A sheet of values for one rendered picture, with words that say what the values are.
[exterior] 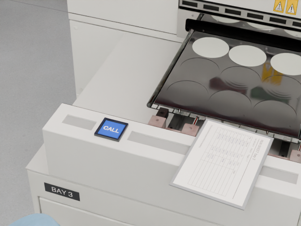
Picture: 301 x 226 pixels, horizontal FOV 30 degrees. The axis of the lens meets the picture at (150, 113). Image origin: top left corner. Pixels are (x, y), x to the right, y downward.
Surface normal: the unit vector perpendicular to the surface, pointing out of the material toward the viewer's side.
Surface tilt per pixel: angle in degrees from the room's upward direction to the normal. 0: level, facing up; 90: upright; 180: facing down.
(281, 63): 0
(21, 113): 0
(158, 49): 0
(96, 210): 90
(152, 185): 90
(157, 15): 90
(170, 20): 90
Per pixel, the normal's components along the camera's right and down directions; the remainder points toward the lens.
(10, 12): 0.01, -0.76
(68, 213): -0.34, 0.60
